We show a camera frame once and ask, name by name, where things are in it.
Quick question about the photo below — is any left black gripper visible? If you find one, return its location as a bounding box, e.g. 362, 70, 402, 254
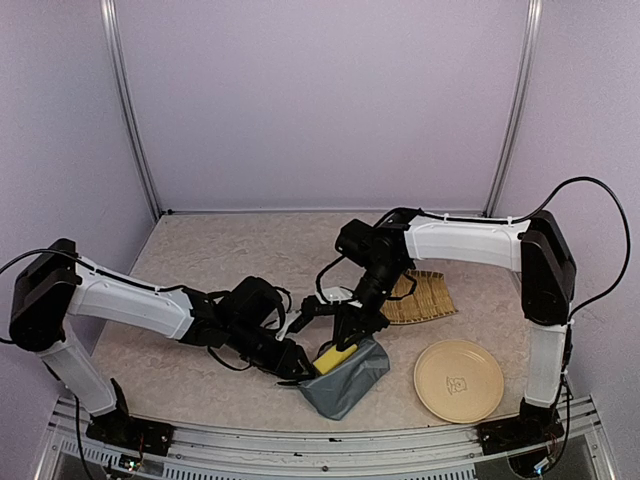
227, 318, 317, 380

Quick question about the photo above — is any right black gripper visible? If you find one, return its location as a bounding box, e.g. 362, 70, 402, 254
333, 260, 407, 351

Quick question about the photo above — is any yellow sponge block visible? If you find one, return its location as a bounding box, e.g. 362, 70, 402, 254
313, 344, 358, 375

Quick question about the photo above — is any grey zip pouch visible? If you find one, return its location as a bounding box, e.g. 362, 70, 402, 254
297, 338, 390, 421

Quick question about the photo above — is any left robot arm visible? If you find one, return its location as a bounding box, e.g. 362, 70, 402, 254
9, 238, 318, 445

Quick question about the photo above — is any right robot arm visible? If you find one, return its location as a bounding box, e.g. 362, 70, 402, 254
335, 207, 576, 444

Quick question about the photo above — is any woven bamboo tray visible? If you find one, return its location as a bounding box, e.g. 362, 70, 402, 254
381, 270, 457, 325

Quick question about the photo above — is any beige round plate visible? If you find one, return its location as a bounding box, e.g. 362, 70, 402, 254
413, 340, 504, 424

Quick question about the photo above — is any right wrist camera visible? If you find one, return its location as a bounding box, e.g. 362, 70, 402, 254
301, 286, 361, 318

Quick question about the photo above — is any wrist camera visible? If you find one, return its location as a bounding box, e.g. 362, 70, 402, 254
301, 286, 361, 318
275, 310, 313, 341

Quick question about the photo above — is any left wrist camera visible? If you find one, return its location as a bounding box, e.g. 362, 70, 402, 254
275, 310, 313, 341

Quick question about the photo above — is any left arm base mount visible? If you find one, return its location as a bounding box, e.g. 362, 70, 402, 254
86, 379, 175, 457

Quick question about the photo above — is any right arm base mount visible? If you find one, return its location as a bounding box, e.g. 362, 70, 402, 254
476, 400, 564, 455

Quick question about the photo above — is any front aluminium rail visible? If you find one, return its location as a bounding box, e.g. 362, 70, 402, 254
34, 394, 621, 480

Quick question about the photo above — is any right aluminium frame post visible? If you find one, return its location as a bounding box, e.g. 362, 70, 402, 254
482, 0, 543, 217

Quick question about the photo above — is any aluminium frame post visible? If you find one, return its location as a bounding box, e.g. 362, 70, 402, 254
100, 0, 163, 222
482, 0, 543, 217

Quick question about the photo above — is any left aluminium frame post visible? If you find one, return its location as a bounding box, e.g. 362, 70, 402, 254
100, 0, 163, 222

